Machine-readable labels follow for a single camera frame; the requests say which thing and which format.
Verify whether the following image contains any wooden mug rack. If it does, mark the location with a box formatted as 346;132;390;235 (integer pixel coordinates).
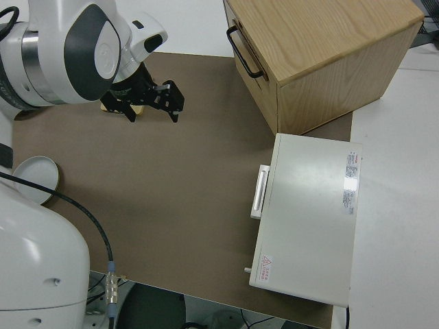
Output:
100;103;145;118

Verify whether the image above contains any brown table mat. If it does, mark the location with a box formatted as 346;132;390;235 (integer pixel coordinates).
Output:
10;51;354;325

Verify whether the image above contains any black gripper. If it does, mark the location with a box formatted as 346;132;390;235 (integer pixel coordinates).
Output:
100;64;186;124

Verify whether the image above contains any black cable loop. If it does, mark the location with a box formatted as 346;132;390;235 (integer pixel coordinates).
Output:
0;6;20;28

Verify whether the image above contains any gray plate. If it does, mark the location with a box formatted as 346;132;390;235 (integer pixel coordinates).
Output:
12;156;62;206

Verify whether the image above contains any wooden drawer cabinet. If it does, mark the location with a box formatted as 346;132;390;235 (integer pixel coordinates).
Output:
222;0;425;136

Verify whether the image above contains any black cabinet handle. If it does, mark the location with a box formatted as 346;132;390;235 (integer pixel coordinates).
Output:
226;26;265;80

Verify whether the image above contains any white oven door handle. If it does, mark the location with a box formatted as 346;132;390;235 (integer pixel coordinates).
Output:
250;164;272;219

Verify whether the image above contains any white toaster oven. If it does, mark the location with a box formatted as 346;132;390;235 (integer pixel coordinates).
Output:
244;132;364;307

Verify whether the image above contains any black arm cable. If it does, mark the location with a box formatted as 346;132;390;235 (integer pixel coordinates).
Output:
0;171;121;329

